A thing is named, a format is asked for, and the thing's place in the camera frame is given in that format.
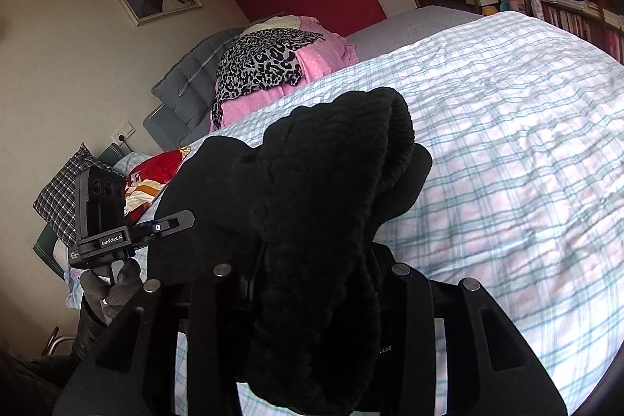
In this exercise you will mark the yellow stool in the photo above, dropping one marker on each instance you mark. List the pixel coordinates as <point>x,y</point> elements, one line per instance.
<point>489,10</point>

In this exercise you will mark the red patterned cloth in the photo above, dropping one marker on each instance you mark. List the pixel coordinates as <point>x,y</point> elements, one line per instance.
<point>156,167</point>

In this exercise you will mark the grey padded headboard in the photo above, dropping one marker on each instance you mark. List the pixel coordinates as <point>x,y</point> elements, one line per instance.
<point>190,79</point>

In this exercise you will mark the pink bin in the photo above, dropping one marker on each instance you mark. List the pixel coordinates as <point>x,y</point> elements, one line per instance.
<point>515,2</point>

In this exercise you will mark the leopard print cloth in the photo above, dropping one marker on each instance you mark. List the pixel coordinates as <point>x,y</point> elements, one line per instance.
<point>258,65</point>

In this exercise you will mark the wall socket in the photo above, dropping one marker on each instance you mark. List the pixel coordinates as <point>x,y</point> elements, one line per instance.
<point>125,132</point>

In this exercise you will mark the checkered pillow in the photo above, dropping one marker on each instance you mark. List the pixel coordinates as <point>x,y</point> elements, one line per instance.
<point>58,201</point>

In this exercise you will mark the metal chair frame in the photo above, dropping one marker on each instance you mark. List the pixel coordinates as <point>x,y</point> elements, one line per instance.
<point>58,340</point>

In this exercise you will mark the plaid bed blanket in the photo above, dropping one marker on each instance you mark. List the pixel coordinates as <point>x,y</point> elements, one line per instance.
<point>512,153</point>

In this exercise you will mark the white printed package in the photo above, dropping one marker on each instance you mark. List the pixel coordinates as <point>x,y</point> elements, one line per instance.
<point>536,4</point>

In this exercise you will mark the cream cloth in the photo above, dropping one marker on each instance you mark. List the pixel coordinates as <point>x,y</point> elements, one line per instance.
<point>273,24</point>

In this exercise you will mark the grey bed sheet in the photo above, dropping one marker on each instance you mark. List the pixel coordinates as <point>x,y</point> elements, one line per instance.
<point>414,26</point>

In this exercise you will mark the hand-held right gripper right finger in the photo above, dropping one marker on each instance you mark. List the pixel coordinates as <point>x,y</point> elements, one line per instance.
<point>404,299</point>

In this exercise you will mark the black pants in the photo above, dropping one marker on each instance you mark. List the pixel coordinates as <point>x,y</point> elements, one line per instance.
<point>317,201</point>

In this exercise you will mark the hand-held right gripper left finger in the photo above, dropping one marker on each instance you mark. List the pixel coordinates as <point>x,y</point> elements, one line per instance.
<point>214,299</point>

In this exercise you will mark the pink dotted bedding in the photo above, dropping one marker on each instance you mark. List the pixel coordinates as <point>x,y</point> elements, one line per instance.
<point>321,60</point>

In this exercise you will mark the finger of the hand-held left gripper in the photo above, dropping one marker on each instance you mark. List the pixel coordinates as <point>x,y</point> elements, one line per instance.
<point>163,226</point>

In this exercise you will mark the person's left hand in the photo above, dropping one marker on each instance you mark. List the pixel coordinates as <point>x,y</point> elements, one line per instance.
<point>126,287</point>

